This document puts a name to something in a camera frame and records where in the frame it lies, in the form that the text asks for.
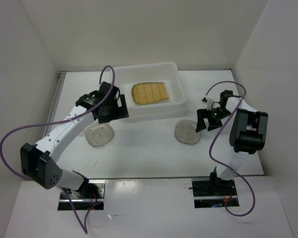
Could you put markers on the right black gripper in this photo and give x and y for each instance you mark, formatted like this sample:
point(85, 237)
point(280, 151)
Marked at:
point(204, 113)

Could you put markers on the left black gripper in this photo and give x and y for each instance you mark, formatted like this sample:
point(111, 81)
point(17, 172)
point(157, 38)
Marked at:
point(120, 112)

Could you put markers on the clear glass plate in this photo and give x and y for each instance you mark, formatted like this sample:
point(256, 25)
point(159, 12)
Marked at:
point(185, 132)
point(98, 135)

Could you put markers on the bamboo woven tray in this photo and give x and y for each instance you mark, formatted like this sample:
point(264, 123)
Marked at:
point(147, 93)

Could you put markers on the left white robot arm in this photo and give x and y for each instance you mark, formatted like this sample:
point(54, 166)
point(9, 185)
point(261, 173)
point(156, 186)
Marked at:
point(39, 161)

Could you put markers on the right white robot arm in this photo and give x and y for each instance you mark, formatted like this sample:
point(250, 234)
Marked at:
point(247, 135)

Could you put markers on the white plastic bin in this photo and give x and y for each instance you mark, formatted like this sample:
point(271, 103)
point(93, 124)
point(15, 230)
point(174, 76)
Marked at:
point(167, 72)

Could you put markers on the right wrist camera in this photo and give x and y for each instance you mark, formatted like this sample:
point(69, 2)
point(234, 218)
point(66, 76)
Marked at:
point(210, 103)

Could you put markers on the aluminium table rail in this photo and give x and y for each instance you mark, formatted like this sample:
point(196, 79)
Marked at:
point(56, 97)

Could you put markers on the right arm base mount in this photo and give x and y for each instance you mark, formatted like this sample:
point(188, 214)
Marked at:
point(205, 197)

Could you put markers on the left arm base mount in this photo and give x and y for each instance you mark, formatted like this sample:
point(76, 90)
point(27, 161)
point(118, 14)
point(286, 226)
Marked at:
point(94, 197)

